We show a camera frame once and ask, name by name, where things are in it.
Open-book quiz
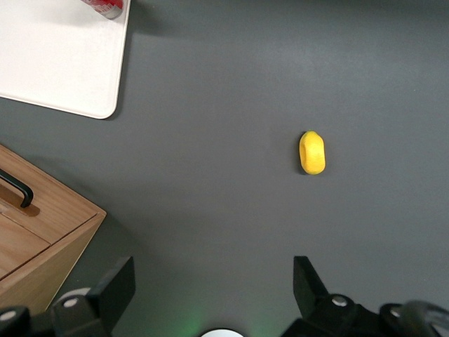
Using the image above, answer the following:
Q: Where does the white rectangular tray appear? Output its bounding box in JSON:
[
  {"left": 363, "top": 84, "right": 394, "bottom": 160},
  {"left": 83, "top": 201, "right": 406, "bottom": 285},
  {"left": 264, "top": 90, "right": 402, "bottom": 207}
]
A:
[{"left": 0, "top": 0, "right": 131, "bottom": 120}]

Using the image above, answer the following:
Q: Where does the red coke bottle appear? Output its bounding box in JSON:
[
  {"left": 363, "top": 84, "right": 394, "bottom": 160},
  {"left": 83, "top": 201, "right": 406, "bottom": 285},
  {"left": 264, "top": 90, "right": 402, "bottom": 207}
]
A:
[{"left": 79, "top": 0, "right": 125, "bottom": 20}]

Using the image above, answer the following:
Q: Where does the yellow lemon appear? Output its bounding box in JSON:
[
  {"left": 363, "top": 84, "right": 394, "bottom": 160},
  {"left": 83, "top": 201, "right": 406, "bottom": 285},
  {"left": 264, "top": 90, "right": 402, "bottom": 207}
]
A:
[{"left": 298, "top": 130, "right": 327, "bottom": 176}]

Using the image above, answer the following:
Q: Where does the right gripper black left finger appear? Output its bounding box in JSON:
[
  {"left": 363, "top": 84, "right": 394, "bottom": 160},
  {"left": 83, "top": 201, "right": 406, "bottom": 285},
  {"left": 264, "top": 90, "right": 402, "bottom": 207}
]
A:
[{"left": 51, "top": 255, "right": 137, "bottom": 337}]

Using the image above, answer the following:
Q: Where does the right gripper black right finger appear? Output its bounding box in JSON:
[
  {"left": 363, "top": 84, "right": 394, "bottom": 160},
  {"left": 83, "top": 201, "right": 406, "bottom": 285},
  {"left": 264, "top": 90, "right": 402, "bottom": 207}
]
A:
[{"left": 280, "top": 255, "right": 380, "bottom": 337}]

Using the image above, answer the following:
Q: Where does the black metal drawer handle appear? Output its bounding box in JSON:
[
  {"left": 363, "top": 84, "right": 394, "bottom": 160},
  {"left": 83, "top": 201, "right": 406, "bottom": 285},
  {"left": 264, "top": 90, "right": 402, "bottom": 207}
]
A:
[{"left": 0, "top": 168, "right": 34, "bottom": 209}]

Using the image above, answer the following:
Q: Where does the wooden drawer cabinet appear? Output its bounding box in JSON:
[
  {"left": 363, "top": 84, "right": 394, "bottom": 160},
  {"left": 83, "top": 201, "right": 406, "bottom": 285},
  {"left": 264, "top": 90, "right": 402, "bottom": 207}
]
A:
[{"left": 0, "top": 143, "right": 107, "bottom": 317}]

